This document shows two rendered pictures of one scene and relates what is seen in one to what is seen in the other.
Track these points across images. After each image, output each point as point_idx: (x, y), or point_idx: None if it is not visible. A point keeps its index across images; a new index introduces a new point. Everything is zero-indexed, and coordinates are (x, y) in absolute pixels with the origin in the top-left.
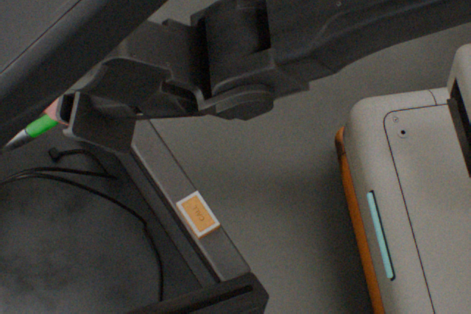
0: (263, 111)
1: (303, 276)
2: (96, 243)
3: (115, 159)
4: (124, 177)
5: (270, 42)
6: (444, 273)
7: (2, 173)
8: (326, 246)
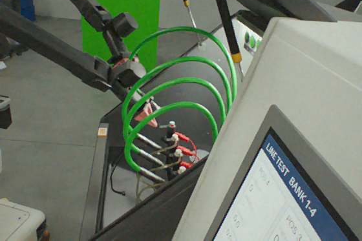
0: None
1: None
2: (128, 169)
3: (106, 185)
4: (106, 179)
5: (99, 6)
6: (5, 231)
7: (144, 195)
8: None
